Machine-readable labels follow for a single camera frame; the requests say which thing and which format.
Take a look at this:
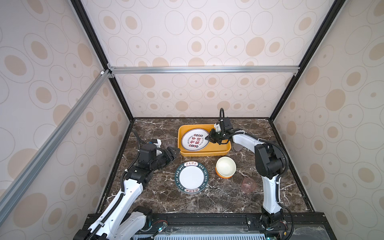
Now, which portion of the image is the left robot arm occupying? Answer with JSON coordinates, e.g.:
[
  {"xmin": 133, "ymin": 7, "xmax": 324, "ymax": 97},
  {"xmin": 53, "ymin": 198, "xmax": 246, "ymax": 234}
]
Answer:
[{"xmin": 74, "ymin": 143, "xmax": 181, "ymax": 240}]

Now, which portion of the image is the grey translucent cup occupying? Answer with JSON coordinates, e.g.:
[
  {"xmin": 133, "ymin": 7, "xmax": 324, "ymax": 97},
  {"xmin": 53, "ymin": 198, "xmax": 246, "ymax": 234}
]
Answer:
[{"xmin": 233, "ymin": 143, "xmax": 244, "ymax": 152}]

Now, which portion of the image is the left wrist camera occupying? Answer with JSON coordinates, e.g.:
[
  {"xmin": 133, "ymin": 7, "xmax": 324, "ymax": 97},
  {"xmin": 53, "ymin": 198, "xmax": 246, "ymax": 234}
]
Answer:
[{"xmin": 152, "ymin": 139, "xmax": 162, "ymax": 148}]

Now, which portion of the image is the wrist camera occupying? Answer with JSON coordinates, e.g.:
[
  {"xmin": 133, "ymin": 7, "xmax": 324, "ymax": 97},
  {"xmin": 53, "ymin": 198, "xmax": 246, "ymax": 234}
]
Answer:
[
  {"xmin": 214, "ymin": 123, "xmax": 222, "ymax": 133},
  {"xmin": 152, "ymin": 139, "xmax": 162, "ymax": 148}
]

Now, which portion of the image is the yellow plastic bin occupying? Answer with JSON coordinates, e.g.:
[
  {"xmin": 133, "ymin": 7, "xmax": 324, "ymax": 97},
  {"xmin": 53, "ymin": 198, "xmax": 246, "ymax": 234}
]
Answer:
[{"xmin": 178, "ymin": 124, "xmax": 231, "ymax": 157}]

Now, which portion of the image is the right black frame post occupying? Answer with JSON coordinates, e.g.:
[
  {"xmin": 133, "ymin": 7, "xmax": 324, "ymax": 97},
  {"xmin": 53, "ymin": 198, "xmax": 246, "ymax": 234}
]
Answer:
[{"xmin": 269, "ymin": 0, "xmax": 347, "ymax": 123}]

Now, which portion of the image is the plate with red characters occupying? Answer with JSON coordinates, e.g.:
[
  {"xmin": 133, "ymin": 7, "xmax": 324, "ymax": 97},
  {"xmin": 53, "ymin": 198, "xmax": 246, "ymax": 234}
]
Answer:
[{"xmin": 181, "ymin": 129, "xmax": 209, "ymax": 152}]

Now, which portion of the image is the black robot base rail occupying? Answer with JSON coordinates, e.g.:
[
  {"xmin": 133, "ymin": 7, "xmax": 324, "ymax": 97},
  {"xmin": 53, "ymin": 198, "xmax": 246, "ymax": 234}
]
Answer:
[{"xmin": 80, "ymin": 212, "xmax": 337, "ymax": 240}]

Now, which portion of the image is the horizontal aluminium bar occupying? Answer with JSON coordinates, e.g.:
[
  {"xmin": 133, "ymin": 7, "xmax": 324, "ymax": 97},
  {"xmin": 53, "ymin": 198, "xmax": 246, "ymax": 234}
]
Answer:
[{"xmin": 110, "ymin": 66, "xmax": 300, "ymax": 75}]

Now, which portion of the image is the black frame post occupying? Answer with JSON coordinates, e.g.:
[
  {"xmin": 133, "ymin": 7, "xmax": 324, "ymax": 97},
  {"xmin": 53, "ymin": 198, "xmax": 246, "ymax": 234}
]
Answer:
[
  {"xmin": 70, "ymin": 0, "xmax": 135, "ymax": 122},
  {"xmin": 269, "ymin": 0, "xmax": 347, "ymax": 123}
]

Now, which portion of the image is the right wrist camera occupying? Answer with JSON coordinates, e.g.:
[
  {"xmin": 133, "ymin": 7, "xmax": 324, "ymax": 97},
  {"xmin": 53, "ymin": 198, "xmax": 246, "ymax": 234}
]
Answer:
[{"xmin": 214, "ymin": 123, "xmax": 222, "ymax": 133}]

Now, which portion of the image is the diagonal aluminium bar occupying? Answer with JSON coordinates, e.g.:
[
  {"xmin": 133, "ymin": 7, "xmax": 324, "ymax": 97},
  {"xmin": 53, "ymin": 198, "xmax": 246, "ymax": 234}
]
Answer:
[{"xmin": 1, "ymin": 69, "xmax": 112, "ymax": 225}]

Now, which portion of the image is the cream and orange bowl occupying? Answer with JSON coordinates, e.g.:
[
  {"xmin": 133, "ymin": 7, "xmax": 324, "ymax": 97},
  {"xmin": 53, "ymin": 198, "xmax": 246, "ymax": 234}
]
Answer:
[{"xmin": 215, "ymin": 157, "xmax": 237, "ymax": 179}]

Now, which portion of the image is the clear plastic cup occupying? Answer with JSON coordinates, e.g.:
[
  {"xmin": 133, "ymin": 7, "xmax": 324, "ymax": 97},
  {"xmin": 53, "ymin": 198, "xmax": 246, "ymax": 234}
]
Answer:
[{"xmin": 163, "ymin": 138, "xmax": 178, "ymax": 150}]

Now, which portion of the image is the plate with green text rim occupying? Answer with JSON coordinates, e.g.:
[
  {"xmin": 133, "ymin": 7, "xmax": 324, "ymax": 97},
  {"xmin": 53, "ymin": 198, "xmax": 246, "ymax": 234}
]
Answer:
[{"xmin": 174, "ymin": 161, "xmax": 209, "ymax": 194}]

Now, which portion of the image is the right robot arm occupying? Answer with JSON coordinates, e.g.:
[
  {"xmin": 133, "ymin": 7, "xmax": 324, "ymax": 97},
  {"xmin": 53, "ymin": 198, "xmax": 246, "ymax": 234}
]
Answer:
[{"xmin": 206, "ymin": 117, "xmax": 288, "ymax": 229}]

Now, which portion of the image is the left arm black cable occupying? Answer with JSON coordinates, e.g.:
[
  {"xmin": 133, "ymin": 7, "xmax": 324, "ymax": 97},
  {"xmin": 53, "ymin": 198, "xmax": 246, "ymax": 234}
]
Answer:
[{"xmin": 131, "ymin": 128, "xmax": 143, "ymax": 163}]

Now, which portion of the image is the left black frame post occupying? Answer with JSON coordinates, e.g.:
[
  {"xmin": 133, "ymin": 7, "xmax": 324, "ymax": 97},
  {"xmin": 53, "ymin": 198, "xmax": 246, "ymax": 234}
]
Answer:
[{"xmin": 70, "ymin": 0, "xmax": 135, "ymax": 122}]

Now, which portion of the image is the pink translucent cup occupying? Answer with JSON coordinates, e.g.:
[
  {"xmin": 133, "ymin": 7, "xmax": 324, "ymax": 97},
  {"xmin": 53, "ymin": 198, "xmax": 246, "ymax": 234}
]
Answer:
[{"xmin": 241, "ymin": 178, "xmax": 257, "ymax": 194}]

